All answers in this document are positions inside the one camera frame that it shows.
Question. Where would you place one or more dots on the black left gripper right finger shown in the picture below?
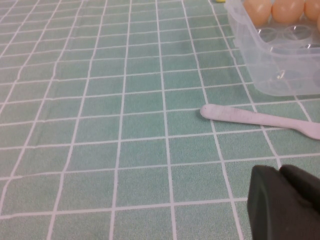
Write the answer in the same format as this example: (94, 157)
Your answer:
(302, 185)

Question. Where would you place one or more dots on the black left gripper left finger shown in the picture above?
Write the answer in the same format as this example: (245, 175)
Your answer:
(272, 212)

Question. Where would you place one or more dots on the clear plastic egg box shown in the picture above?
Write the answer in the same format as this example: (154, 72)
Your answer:
(275, 70)

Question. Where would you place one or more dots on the beige plastic egg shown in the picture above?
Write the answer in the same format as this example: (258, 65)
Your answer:
(312, 8)
(287, 11)
(257, 11)

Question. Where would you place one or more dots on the pink plastic knife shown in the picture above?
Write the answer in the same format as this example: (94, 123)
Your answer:
(237, 116)

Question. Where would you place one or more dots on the green checked tablecloth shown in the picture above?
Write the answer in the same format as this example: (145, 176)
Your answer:
(100, 125)

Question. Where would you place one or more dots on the yellow plastic knife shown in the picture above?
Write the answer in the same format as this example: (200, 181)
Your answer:
(220, 1)

